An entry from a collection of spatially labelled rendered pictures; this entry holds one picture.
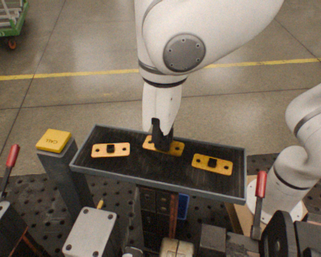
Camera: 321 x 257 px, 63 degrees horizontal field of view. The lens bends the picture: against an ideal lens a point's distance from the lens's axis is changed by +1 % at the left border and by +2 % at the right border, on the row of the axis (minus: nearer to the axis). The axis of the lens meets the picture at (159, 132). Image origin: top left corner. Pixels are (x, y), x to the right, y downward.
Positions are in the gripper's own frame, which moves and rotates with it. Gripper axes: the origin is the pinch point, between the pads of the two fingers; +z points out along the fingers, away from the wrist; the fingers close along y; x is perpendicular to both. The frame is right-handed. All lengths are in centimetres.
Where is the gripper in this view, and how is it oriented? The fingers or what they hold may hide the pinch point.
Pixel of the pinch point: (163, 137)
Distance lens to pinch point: 53.0
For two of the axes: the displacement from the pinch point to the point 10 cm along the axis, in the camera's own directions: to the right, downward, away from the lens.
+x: 9.5, 2.1, -2.2
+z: 0.0, 7.1, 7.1
